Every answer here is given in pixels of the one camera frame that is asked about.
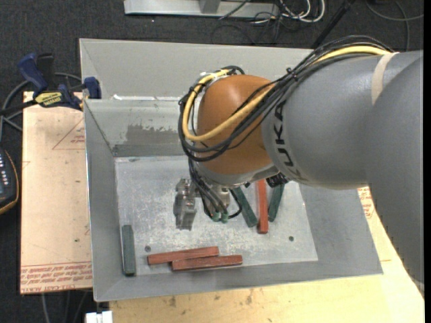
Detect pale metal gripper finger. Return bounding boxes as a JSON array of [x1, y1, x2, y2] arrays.
[[175, 178, 196, 203], [172, 197, 198, 231]]

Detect dark green flat block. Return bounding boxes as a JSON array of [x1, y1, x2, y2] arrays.
[[121, 224, 137, 277], [267, 183, 286, 223], [231, 186, 259, 229]]

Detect grey metal bin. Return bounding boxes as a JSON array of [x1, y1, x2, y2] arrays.
[[79, 38, 384, 303]]

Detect red-brown flat block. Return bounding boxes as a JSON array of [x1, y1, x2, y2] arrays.
[[256, 179, 270, 235], [171, 254, 244, 272], [146, 246, 220, 266]]

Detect black cylinder on white bracket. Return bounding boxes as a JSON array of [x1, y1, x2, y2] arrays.
[[265, 174, 288, 188]]

